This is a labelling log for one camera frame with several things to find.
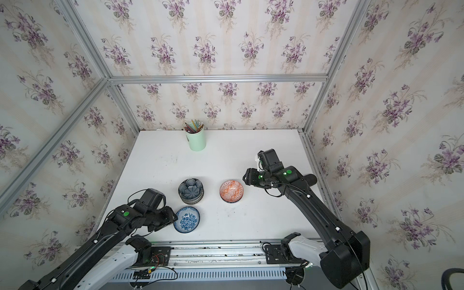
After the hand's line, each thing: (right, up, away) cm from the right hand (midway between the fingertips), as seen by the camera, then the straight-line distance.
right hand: (250, 179), depth 77 cm
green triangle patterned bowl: (-26, -12, +5) cm, 29 cm away
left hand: (-31, -18, -2) cm, 36 cm away
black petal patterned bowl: (-28, -6, +9) cm, 30 cm away
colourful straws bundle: (-28, +26, +27) cm, 47 cm away
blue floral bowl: (-28, -20, +5) cm, 35 cm away
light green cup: (-29, +17, +27) cm, 43 cm away
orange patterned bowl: (-8, -9, +13) cm, 18 cm away
